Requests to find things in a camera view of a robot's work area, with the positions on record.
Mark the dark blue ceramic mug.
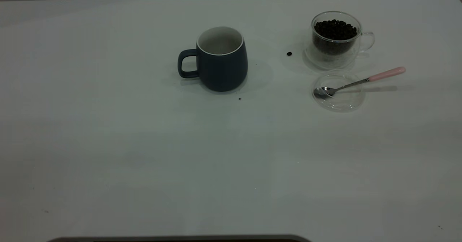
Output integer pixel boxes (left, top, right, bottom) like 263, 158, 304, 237
177, 26, 248, 92

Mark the metal spoon with pink handle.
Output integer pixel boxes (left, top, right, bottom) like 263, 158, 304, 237
313, 67, 406, 99

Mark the clear glass lid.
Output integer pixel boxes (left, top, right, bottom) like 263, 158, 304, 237
311, 72, 366, 112

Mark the pile of coffee beans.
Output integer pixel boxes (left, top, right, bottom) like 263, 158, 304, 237
313, 19, 358, 55

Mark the clear glass handled cup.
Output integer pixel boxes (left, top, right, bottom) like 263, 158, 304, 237
304, 11, 375, 70

